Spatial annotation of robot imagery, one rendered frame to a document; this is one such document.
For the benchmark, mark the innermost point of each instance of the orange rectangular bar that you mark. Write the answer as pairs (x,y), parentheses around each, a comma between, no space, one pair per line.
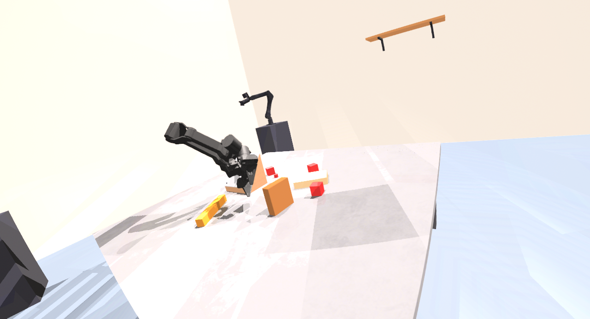
(210,211)

